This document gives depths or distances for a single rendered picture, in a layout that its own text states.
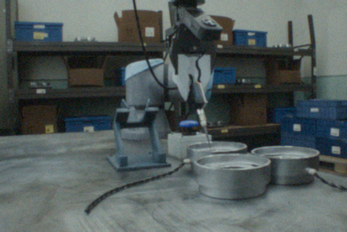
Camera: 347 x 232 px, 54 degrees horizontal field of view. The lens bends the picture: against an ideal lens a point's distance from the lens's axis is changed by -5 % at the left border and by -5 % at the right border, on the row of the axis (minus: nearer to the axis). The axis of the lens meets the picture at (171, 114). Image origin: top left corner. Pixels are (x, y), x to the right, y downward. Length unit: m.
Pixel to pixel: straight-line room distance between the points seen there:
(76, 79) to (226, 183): 3.58
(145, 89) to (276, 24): 4.86
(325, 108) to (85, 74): 2.78
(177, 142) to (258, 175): 0.30
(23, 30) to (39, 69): 0.66
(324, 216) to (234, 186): 0.11
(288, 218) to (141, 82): 0.71
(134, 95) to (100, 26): 3.63
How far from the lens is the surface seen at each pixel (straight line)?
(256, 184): 0.46
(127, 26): 4.17
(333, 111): 4.32
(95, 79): 3.99
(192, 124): 0.73
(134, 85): 1.03
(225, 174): 0.45
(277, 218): 0.40
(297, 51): 5.17
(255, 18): 5.57
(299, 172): 0.53
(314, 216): 0.41
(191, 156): 0.60
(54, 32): 4.06
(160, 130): 1.03
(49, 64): 4.51
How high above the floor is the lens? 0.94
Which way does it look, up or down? 4 degrees down
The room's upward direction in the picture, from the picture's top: 1 degrees counter-clockwise
